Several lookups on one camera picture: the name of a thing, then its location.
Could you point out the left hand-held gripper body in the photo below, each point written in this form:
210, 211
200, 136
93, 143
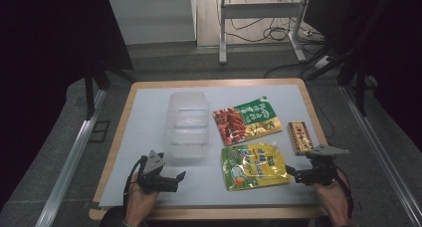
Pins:
154, 164

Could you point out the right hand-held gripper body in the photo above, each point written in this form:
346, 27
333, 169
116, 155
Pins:
323, 172

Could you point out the yellow spouted sauce pouch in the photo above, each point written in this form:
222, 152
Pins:
253, 165

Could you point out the clear plastic container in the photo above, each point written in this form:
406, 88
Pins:
187, 127

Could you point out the red and green food packet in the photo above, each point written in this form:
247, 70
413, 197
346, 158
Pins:
245, 120

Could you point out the person's right hand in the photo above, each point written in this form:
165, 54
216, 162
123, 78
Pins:
335, 200

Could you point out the person's left hand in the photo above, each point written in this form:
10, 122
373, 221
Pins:
137, 203

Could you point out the small brown and yellow box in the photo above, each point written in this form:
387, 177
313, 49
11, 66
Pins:
300, 138

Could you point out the white table mat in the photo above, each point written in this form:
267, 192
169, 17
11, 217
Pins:
149, 120

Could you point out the person's leg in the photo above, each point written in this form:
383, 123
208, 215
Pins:
111, 218

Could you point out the black metal stand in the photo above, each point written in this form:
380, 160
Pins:
89, 94
361, 87

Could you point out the white power strip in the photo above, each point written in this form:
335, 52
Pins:
322, 62

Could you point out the dark curtain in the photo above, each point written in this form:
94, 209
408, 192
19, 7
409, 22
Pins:
43, 71
394, 54

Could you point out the white panel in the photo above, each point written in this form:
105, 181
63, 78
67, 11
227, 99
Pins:
152, 19

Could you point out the aluminium floor rail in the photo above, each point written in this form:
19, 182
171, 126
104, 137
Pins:
71, 164
381, 154

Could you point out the white metal desk frame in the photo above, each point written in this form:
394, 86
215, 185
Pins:
258, 10

